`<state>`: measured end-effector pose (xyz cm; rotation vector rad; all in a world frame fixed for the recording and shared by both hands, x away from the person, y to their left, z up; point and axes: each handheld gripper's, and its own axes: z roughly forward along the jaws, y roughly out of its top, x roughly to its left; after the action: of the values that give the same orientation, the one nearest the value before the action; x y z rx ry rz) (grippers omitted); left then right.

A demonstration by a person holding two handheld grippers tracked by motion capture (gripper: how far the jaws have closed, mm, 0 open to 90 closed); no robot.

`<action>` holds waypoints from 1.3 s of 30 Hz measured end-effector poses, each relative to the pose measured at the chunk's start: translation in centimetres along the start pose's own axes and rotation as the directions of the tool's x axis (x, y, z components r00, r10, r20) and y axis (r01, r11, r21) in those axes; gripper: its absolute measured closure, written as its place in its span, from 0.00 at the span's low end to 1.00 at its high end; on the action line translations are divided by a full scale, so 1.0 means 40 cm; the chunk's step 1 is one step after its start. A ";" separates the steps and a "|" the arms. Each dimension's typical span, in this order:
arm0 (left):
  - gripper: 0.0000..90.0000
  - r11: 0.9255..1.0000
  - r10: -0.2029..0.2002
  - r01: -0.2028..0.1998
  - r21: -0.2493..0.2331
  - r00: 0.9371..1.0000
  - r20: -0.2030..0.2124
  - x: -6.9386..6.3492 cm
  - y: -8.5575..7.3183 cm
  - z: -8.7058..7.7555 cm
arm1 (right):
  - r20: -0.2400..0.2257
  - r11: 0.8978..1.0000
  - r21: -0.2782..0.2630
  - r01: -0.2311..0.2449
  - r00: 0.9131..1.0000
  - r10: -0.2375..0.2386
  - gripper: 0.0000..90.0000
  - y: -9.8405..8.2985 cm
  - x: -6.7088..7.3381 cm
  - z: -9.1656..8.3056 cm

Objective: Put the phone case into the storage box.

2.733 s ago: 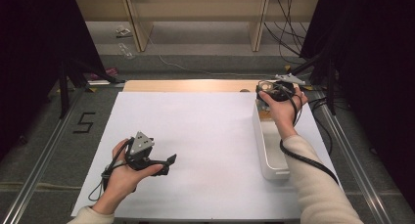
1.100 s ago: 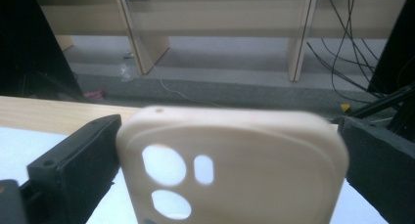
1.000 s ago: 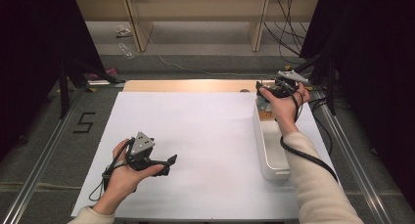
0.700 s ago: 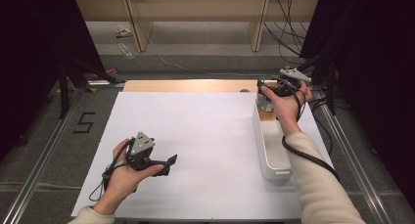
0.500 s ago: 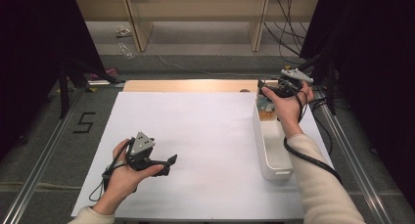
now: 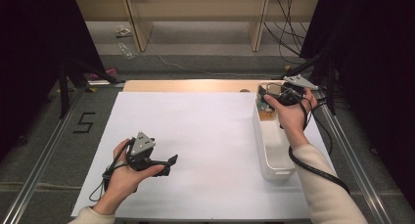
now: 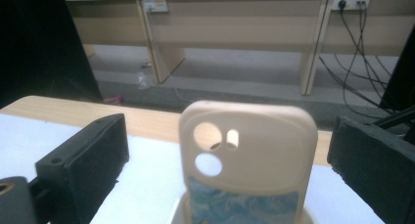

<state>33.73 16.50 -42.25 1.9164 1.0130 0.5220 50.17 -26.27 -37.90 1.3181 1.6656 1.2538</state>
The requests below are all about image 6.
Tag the clear plastic bottle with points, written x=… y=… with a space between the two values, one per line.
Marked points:
x=125 y=51

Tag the wooden block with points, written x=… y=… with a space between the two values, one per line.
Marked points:
x=273 y=114

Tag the metal floor rail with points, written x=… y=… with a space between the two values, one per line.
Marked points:
x=355 y=165
x=36 y=171

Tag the person's right hand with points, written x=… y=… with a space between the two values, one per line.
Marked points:
x=292 y=118

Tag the black metal stand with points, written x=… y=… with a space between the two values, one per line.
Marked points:
x=331 y=97
x=63 y=87

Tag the pink packet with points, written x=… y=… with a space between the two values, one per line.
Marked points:
x=109 y=72

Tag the person's left hand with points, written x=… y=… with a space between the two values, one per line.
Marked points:
x=124 y=181

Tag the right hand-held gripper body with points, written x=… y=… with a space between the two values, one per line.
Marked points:
x=295 y=87

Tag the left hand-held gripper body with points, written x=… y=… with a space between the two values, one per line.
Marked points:
x=143 y=145

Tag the dark curtain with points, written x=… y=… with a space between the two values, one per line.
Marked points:
x=375 y=70
x=32 y=54

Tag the white plastic storage box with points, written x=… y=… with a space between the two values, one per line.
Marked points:
x=272 y=152

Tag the light wooden desk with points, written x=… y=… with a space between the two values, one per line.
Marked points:
x=195 y=8

